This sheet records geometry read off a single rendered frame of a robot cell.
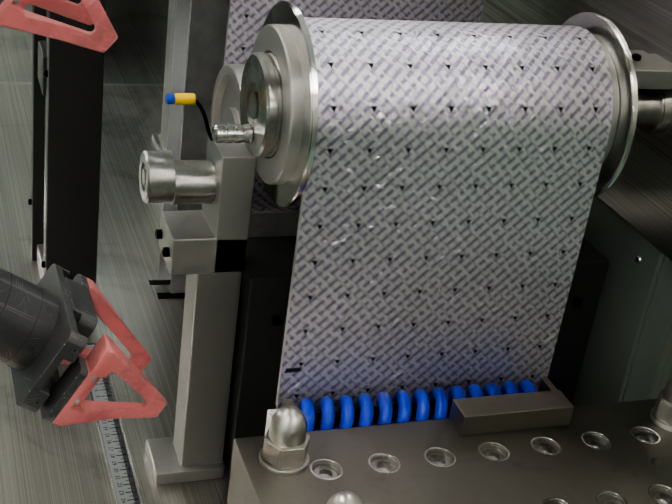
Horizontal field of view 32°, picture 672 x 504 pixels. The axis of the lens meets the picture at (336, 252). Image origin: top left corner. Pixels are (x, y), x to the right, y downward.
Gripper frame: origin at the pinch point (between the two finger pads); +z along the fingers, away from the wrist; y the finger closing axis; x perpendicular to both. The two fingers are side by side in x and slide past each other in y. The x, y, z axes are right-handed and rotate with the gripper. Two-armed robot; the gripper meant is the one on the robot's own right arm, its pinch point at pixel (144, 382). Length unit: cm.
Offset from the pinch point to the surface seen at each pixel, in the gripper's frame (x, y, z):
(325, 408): 5.5, 2.8, 12.2
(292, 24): 26.9, -4.7, -5.2
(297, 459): 3.4, 8.3, 8.9
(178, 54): 15.3, -41.1, 2.6
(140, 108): -3, -94, 22
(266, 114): 21.0, -2.2, -3.9
